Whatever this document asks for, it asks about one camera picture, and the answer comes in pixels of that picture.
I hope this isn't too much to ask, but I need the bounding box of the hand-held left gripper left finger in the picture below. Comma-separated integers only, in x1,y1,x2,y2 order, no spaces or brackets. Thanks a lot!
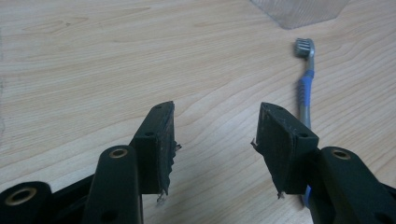
129,100,183,203

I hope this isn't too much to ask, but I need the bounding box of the clear ribbed plastic container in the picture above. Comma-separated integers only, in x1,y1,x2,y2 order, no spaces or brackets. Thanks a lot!
249,0,351,31

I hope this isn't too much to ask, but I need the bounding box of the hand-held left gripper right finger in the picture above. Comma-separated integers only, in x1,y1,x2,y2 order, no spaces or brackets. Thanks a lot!
250,102,320,200

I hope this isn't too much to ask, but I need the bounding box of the blue and grey toothbrush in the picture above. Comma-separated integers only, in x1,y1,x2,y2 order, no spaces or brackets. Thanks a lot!
293,37,317,209

